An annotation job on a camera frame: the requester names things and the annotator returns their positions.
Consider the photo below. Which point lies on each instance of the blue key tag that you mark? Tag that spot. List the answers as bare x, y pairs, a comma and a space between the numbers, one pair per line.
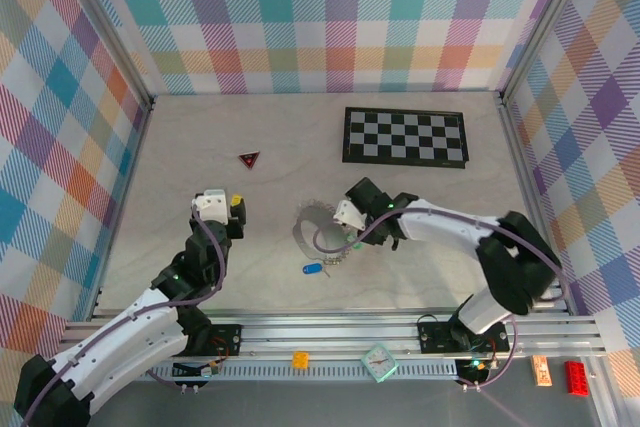
312, 269

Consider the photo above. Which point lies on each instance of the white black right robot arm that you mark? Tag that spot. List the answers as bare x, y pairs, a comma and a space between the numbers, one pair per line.
450, 227

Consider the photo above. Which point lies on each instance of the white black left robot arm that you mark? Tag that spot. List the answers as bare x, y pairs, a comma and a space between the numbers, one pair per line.
115, 337

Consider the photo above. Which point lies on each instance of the black red triangular token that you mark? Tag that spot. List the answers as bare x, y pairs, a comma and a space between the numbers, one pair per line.
249, 159

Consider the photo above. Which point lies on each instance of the black white chessboard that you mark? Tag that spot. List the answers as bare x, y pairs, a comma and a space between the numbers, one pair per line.
405, 137

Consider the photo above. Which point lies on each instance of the yellow toy brick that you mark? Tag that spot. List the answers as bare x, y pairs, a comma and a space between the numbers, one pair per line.
301, 359

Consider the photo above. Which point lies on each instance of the teal square clock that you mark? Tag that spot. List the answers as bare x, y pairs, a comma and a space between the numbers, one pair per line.
379, 362

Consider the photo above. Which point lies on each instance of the red toy brick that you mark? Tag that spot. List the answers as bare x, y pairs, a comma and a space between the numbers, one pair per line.
577, 379

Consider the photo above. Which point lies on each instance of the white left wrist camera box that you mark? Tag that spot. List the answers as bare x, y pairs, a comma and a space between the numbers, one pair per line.
210, 204

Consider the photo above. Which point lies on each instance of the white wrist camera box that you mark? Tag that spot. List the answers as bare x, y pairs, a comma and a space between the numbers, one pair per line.
210, 204
350, 217

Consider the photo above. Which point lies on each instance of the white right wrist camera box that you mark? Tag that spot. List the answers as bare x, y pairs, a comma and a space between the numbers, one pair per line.
350, 217

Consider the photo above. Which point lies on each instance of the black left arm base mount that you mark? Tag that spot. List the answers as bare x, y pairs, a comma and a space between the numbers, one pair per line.
225, 339

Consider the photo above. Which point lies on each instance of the aluminium side rail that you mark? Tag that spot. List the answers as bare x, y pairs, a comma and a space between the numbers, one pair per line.
125, 197
531, 197

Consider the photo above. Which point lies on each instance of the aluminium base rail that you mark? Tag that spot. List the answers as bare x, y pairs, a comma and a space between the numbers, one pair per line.
325, 334

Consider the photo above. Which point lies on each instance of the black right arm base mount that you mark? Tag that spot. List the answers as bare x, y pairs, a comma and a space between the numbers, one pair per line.
435, 339

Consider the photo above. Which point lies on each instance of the aluminium frame post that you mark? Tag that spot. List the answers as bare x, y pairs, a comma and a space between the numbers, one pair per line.
111, 29
545, 22
607, 407

